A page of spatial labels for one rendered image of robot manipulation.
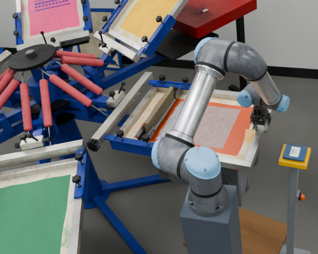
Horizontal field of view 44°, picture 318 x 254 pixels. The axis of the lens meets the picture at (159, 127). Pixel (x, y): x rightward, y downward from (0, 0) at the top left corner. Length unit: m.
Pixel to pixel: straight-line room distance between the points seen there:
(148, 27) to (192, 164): 1.66
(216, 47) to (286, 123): 2.30
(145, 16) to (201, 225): 1.81
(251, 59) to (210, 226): 0.61
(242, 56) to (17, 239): 1.29
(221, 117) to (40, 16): 1.84
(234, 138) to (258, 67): 0.72
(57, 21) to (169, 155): 2.18
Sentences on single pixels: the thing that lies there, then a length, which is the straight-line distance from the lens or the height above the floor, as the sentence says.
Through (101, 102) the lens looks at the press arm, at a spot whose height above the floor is 1.04.
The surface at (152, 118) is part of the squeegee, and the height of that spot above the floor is 1.05.
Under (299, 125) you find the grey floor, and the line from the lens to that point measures 3.66.
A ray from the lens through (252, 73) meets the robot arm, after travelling 1.44.
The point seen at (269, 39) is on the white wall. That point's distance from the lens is 4.12.
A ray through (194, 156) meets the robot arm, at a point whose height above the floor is 1.43.
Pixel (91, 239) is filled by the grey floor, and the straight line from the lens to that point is 3.06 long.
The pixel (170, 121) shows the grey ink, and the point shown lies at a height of 0.96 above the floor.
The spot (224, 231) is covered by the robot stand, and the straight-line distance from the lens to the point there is 1.46.
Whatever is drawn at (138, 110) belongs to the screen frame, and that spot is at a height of 0.99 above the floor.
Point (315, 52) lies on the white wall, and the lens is 4.12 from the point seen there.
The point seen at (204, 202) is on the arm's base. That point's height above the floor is 1.26.
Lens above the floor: 2.34
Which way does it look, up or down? 38 degrees down
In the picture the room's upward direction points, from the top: 13 degrees counter-clockwise
